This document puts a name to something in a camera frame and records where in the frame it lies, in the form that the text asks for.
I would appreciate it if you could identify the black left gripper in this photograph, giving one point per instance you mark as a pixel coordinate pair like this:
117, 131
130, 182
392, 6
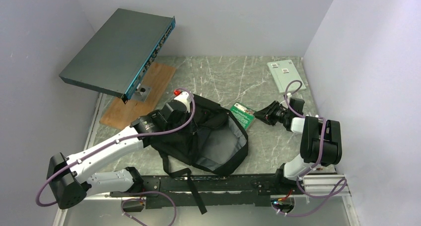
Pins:
187, 115

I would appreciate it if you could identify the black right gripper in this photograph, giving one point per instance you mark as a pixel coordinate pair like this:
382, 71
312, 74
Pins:
267, 111

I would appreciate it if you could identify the green book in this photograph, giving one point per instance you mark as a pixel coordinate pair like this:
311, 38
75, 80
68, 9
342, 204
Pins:
243, 114

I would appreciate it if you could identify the black student backpack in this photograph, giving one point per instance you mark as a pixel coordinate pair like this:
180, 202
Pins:
219, 145

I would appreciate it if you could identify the pale green notebook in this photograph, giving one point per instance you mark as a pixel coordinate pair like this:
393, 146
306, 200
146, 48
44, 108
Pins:
284, 72

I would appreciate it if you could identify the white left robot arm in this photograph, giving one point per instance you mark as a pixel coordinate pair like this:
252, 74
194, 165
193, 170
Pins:
73, 178

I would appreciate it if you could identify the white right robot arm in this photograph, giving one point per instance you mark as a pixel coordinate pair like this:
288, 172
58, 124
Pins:
321, 141

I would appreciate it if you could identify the brown wooden board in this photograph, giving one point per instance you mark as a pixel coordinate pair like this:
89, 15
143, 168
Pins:
119, 114

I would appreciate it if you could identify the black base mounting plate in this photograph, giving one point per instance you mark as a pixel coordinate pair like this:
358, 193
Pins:
241, 189

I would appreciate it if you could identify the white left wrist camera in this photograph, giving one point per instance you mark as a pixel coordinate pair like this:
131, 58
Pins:
183, 97

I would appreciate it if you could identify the grey metal stand bracket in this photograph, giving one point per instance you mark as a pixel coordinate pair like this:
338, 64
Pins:
141, 93

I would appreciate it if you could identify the grey network switch box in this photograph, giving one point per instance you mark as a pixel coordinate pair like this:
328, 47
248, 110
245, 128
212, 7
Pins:
115, 60

